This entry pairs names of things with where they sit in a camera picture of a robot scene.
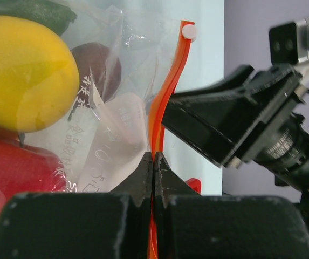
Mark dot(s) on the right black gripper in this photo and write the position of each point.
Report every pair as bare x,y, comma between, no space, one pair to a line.
219,123

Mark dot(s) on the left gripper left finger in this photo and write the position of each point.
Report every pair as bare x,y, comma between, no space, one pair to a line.
81,225

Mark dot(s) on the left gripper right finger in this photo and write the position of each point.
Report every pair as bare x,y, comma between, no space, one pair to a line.
190,225

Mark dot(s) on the dark purple fake fruit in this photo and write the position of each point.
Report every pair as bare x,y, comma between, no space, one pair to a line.
97,66

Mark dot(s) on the red fake apple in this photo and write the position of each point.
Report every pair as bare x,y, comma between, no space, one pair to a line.
26,168

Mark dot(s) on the clear zip top bag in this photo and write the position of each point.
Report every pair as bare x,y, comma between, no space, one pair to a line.
100,146

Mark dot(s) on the yellow fake apple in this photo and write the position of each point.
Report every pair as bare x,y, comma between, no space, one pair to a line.
39,78

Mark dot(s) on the dark green fake avocado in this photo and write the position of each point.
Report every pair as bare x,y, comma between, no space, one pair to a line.
54,16

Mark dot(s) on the red plastic tray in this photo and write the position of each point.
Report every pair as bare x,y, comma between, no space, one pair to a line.
194,184

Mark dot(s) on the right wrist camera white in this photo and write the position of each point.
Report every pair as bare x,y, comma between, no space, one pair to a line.
289,43

